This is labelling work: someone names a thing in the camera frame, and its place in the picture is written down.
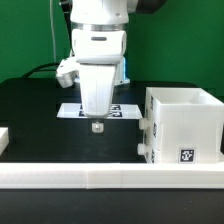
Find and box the white drawer box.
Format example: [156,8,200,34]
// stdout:
[137,143,155,163]
[139,95,160,144]

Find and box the white fiducial marker sheet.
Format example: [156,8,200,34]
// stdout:
[57,103,142,120]

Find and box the white drawer cabinet frame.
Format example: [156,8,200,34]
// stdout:
[144,87,224,164]

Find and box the white block left edge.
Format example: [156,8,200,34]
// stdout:
[0,127,9,155]

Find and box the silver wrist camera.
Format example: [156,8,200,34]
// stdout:
[56,57,79,88]

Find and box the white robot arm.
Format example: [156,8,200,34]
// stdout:
[56,0,167,133]

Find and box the white plastic border rail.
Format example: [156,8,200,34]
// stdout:
[0,163,224,189]

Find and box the white drawer box front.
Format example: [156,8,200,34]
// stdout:
[137,143,155,163]

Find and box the black cable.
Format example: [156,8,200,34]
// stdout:
[21,61,68,79]

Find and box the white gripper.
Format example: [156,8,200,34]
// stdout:
[72,29,126,134]

